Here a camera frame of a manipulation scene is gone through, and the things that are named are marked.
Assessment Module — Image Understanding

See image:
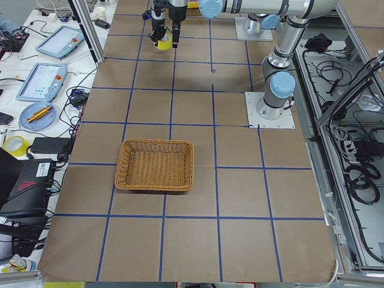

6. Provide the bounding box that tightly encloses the black computer box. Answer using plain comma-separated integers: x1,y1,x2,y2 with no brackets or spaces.
1,149,56,220

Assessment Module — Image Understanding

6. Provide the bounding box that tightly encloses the brass cylinder tool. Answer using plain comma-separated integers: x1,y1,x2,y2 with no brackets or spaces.
27,106,52,123

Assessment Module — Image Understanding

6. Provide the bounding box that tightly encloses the white paper cup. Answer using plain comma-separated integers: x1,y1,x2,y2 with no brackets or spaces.
94,6,107,22

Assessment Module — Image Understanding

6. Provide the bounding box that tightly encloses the black phone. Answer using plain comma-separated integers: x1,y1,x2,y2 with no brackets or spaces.
0,112,14,125

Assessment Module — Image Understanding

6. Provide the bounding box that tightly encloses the black power adapter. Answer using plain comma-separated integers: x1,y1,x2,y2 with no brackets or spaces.
31,137,70,154

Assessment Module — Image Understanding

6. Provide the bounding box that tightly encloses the small black adapter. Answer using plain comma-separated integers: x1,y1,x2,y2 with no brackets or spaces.
94,19,110,29

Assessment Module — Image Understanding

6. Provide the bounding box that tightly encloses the yellow tape roll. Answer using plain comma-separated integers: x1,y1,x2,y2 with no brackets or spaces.
2,136,30,157
154,33,173,51

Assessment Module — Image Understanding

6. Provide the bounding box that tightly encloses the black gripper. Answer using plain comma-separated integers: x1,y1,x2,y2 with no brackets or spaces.
168,0,188,23
149,18,181,48

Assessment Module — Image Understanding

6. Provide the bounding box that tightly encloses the yellow tape roll on desk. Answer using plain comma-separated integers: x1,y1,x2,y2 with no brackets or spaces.
2,136,30,157

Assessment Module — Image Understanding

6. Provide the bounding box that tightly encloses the blue plate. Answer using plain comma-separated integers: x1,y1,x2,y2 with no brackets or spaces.
19,101,56,131

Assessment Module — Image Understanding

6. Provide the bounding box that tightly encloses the aluminium frame post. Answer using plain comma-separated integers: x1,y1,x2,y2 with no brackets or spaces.
68,0,104,64

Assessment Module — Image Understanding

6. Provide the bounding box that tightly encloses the upper teach pendant tablet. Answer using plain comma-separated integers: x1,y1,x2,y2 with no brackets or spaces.
35,25,85,59

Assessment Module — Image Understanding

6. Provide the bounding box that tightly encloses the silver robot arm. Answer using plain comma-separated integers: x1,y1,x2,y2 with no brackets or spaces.
142,1,280,50
198,1,337,121

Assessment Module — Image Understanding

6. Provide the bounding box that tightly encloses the teach pendant tablet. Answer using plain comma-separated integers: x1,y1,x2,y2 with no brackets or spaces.
16,62,67,102
35,25,85,59

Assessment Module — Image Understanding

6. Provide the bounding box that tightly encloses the brown wicker basket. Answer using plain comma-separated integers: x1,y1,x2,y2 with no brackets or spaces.
115,139,194,192

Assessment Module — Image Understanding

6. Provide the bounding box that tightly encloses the lower teach pendant tablet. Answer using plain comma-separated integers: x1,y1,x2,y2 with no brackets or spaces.
16,62,67,102

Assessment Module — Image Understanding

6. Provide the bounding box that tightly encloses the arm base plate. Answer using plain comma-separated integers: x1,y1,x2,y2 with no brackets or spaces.
245,92,295,129
235,17,273,42

